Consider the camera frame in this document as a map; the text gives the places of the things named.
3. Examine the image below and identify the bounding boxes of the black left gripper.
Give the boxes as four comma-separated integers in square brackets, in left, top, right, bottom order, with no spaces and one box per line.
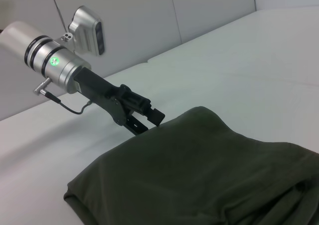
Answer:
[73,67,166,137]

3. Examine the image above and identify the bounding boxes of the dark green shirt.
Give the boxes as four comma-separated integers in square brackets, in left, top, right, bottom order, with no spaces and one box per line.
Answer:
[62,105,319,225]

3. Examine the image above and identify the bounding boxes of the dark red left gripper cable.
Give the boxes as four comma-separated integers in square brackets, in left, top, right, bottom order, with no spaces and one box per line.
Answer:
[32,77,92,116]

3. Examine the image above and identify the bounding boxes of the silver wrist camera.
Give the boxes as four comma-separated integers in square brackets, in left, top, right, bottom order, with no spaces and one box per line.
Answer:
[61,5,107,57]

